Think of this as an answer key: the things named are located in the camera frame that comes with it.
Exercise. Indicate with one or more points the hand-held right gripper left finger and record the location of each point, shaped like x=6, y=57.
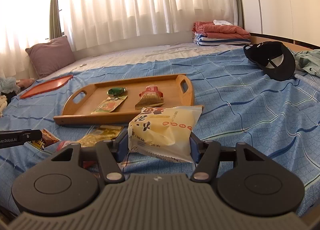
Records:
x=122, y=145

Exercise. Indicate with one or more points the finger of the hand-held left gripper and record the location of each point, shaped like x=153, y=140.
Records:
x=30, y=135

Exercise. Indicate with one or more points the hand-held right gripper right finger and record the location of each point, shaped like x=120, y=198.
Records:
x=195, y=147

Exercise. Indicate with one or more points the brown snack packet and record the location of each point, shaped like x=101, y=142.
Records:
x=48, y=139

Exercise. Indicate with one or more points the olive gold snack packet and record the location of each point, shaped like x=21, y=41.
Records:
x=100, y=135

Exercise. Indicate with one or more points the yellow and white bread packet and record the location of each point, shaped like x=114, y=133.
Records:
x=162, y=130

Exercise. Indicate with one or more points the gold packet with orange picture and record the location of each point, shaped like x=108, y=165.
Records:
x=107, y=106

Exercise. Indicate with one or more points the gold triangular snack packet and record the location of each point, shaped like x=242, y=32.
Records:
x=147, y=101

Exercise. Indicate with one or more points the green snack packet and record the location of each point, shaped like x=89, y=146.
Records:
x=116, y=91

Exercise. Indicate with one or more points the red and white peanut packet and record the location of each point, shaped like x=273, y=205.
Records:
x=150, y=91

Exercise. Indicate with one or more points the beige knitted item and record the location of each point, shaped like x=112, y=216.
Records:
x=2, y=105

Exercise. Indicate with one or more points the pink soft item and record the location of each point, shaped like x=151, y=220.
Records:
x=25, y=83

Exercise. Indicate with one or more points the red oval tray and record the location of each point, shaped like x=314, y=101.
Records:
x=47, y=85

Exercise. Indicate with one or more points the light blue cloth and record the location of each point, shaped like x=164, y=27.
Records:
x=7, y=84

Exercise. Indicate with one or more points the purple pillow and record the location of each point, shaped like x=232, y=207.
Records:
x=50, y=55

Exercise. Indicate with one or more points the white quilted bed cover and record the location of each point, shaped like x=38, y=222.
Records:
x=150, y=55

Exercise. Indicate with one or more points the folded blue striped cloth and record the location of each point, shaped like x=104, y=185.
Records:
x=212, y=40

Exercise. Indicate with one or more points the black cap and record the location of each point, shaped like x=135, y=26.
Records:
x=280, y=70

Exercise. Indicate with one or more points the folded clothes stack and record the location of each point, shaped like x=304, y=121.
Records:
x=220, y=30

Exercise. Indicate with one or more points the folded white garment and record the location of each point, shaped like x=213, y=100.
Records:
x=221, y=22

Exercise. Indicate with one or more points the light green shirt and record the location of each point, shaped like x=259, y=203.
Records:
x=310, y=60

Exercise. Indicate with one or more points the white sheer curtain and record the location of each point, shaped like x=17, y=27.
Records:
x=137, y=0

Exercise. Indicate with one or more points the white wardrobe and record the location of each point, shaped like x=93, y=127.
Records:
x=287, y=0

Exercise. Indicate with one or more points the wooden bed frame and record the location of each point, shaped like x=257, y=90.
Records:
x=275, y=37

